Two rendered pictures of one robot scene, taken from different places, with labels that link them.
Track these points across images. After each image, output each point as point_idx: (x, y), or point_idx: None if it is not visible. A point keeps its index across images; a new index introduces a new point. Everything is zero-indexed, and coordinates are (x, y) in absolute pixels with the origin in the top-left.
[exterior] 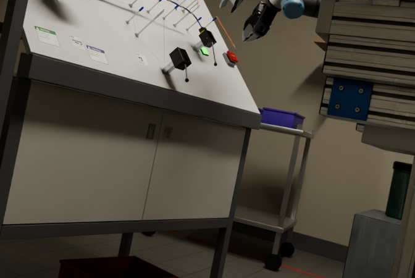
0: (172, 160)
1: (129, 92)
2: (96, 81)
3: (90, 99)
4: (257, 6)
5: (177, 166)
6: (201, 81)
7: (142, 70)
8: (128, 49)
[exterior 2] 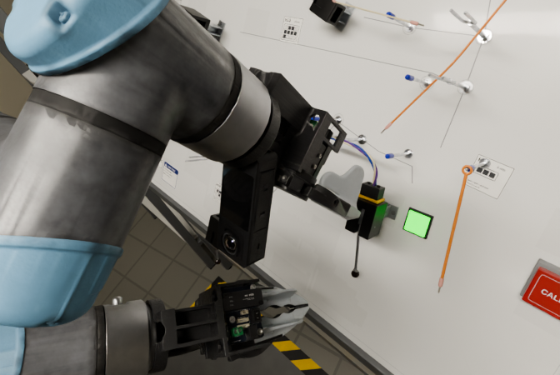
0: None
1: (192, 222)
2: (163, 198)
3: None
4: (237, 283)
5: None
6: (319, 272)
7: (211, 208)
8: (210, 175)
